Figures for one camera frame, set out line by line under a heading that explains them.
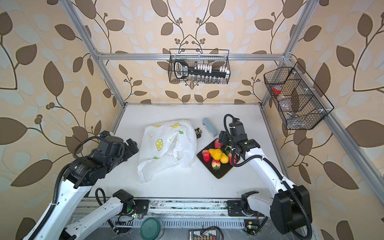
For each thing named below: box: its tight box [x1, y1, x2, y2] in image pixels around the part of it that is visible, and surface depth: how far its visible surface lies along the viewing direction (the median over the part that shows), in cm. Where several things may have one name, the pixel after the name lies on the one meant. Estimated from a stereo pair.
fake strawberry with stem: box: [211, 159, 221, 172], surface depth 86 cm
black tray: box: [197, 141, 234, 179], surface depth 88 cm
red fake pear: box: [202, 149, 211, 163], surface depth 91 cm
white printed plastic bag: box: [137, 120, 197, 183], surface depth 87 cm
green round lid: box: [140, 217, 161, 240], surface depth 62 cm
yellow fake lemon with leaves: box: [220, 145, 232, 164], surface depth 88 cm
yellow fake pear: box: [208, 148, 223, 161], surface depth 87 cm
